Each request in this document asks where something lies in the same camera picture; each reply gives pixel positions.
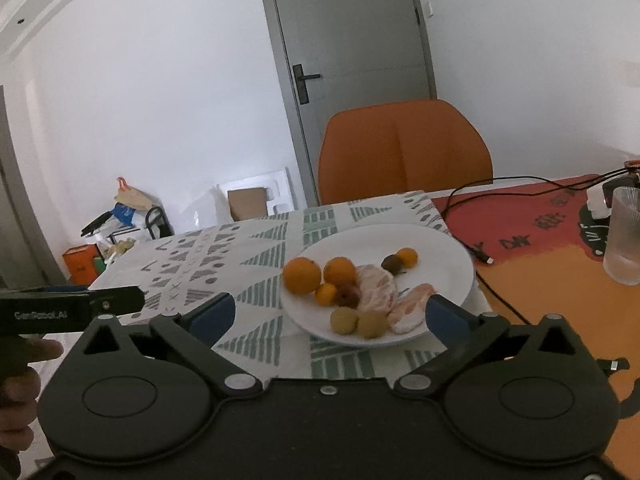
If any ribbed clear glass cup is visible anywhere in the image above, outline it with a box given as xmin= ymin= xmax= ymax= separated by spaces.
xmin=602 ymin=186 xmax=640 ymax=286

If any black cable with plug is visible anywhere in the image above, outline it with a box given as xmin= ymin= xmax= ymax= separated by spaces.
xmin=464 ymin=242 xmax=532 ymax=327

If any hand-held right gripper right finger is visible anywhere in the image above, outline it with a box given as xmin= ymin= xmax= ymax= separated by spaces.
xmin=393 ymin=294 xmax=596 ymax=401

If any brown cardboard box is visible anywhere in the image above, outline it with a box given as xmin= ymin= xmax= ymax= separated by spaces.
xmin=227 ymin=187 xmax=269 ymax=222

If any black flat object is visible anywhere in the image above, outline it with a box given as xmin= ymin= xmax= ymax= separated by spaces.
xmin=81 ymin=210 xmax=115 ymax=236

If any white power adapter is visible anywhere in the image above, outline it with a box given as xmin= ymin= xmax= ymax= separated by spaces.
xmin=586 ymin=180 xmax=614 ymax=219

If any black metal frame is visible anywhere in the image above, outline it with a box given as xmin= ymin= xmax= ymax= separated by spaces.
xmin=145 ymin=206 xmax=174 ymax=239

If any red orange table mat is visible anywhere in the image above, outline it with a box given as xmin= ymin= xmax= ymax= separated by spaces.
xmin=432 ymin=174 xmax=640 ymax=480

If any orange chair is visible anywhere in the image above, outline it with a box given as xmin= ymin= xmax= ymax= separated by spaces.
xmin=318 ymin=99 xmax=494 ymax=206

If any peeled pomelo segment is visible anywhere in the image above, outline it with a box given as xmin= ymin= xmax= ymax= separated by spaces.
xmin=354 ymin=264 xmax=399 ymax=323
xmin=388 ymin=283 xmax=437 ymax=335

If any white plate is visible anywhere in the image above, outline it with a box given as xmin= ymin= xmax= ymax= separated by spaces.
xmin=279 ymin=223 xmax=475 ymax=347

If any yellow-green round fruit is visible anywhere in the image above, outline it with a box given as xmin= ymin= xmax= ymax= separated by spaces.
xmin=330 ymin=306 xmax=360 ymax=336

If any person's left hand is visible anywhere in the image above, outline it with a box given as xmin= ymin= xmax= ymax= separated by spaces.
xmin=0 ymin=340 xmax=64 ymax=456

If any orange box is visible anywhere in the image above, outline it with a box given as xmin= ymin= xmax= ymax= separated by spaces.
xmin=62 ymin=246 xmax=101 ymax=286

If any patterned white tablecloth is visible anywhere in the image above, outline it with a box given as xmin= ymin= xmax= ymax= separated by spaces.
xmin=20 ymin=190 xmax=495 ymax=463

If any black door handle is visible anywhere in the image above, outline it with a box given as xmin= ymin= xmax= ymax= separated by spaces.
xmin=292 ymin=64 xmax=322 ymax=106

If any tan round fruit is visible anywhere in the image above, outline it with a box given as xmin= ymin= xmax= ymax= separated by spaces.
xmin=357 ymin=310 xmax=387 ymax=339

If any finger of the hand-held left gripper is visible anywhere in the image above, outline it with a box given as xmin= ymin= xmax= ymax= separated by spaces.
xmin=20 ymin=285 xmax=90 ymax=295
xmin=87 ymin=286 xmax=145 ymax=317

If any white foam packaging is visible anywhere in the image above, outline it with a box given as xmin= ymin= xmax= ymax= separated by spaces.
xmin=216 ymin=167 xmax=293 ymax=224

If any grey door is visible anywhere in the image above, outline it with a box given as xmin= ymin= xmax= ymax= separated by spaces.
xmin=257 ymin=0 xmax=438 ymax=208

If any grey door frame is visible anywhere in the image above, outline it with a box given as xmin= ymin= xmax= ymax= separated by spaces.
xmin=0 ymin=85 xmax=66 ymax=288

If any blue and white bag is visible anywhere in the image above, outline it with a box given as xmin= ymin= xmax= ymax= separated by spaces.
xmin=110 ymin=202 xmax=147 ymax=227

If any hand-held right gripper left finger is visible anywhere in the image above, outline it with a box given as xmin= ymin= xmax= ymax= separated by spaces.
xmin=70 ymin=292 xmax=263 ymax=398

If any small red fruit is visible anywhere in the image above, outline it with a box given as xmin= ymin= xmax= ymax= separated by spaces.
xmin=335 ymin=284 xmax=362 ymax=308

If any beige bag with orange handle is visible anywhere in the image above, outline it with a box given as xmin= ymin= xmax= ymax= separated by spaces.
xmin=114 ymin=177 xmax=152 ymax=211

